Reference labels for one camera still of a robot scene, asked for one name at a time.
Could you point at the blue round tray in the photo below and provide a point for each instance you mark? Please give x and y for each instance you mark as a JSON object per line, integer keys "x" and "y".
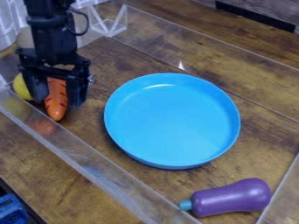
{"x": 171, "y": 120}

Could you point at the black baseboard strip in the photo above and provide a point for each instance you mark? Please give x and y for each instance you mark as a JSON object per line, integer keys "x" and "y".
{"x": 255, "y": 16}

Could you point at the purple toy eggplant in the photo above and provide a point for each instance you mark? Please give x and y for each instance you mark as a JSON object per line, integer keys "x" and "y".
{"x": 245, "y": 196}

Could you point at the blue plastic crate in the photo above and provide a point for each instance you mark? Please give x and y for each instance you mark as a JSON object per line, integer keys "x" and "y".
{"x": 12, "y": 211}

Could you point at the orange toy carrot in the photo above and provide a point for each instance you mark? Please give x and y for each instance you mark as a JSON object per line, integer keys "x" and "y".
{"x": 57, "y": 100}

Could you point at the clear acrylic barrier wall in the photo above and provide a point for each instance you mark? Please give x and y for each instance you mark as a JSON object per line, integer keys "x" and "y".
{"x": 65, "y": 166}

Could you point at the yellow toy lemon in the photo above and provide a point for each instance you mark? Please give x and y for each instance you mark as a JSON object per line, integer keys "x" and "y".
{"x": 20, "y": 88}

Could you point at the white curtain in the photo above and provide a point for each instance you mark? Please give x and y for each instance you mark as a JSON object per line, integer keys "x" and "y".
{"x": 12, "y": 21}

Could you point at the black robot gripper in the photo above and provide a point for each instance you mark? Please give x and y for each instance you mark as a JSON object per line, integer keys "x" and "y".
{"x": 54, "y": 58}

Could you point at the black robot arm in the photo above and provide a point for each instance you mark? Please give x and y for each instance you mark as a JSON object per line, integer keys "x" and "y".
{"x": 50, "y": 7}

